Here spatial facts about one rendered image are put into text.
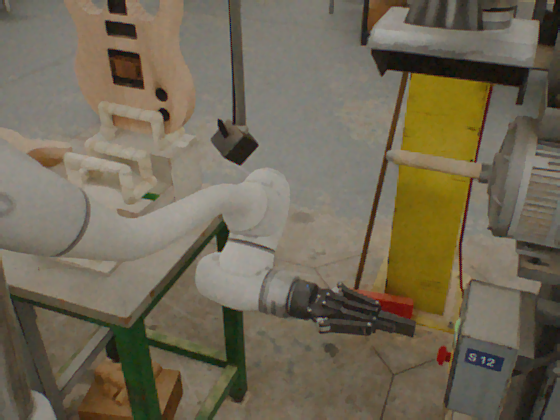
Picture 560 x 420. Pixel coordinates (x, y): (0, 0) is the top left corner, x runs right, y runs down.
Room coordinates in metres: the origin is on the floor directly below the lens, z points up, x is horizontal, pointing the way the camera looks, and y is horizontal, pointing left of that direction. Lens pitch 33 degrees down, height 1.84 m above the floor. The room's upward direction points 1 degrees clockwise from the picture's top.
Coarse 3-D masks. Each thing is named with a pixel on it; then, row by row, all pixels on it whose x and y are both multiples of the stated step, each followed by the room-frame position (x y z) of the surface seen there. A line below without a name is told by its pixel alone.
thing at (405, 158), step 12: (396, 156) 1.09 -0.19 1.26; (408, 156) 1.08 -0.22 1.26; (420, 156) 1.08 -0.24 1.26; (432, 156) 1.08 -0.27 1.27; (420, 168) 1.07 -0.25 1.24; (432, 168) 1.06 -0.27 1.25; (444, 168) 1.05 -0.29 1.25; (456, 168) 1.04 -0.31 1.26; (468, 168) 1.04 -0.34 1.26; (480, 168) 1.03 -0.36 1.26
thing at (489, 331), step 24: (480, 288) 0.82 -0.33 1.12; (504, 288) 0.83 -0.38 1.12; (480, 312) 0.76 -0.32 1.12; (504, 312) 0.76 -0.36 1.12; (456, 336) 0.73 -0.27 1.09; (480, 336) 0.70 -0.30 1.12; (504, 336) 0.70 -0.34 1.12; (456, 360) 0.71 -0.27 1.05; (480, 360) 0.69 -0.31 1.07; (504, 360) 0.68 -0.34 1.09; (552, 360) 0.80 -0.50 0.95; (456, 384) 0.70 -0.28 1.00; (480, 384) 0.69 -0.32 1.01; (504, 384) 0.68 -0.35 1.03; (456, 408) 0.70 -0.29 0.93; (480, 408) 0.68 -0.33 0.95
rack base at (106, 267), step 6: (48, 258) 1.12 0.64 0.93; (54, 258) 1.11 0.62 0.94; (60, 258) 1.11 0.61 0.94; (66, 258) 1.11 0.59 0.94; (72, 258) 1.11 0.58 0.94; (66, 264) 1.10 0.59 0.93; (72, 264) 1.09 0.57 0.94; (78, 264) 1.09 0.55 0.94; (84, 264) 1.09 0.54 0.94; (102, 264) 1.09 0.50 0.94; (108, 264) 1.09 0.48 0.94; (114, 264) 1.09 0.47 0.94; (90, 270) 1.08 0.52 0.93; (96, 270) 1.07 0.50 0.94; (102, 270) 1.07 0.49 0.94; (108, 270) 1.07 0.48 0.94
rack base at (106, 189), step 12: (96, 180) 1.36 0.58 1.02; (108, 180) 1.36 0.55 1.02; (96, 192) 1.29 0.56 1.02; (108, 192) 1.29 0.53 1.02; (120, 192) 1.30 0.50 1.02; (156, 192) 1.30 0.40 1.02; (168, 192) 1.32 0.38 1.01; (108, 204) 1.24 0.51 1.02; (120, 204) 1.24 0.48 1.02; (132, 204) 1.24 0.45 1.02; (144, 204) 1.24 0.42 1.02; (156, 204) 1.27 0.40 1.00; (168, 204) 1.32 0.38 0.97; (132, 216) 1.20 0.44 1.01
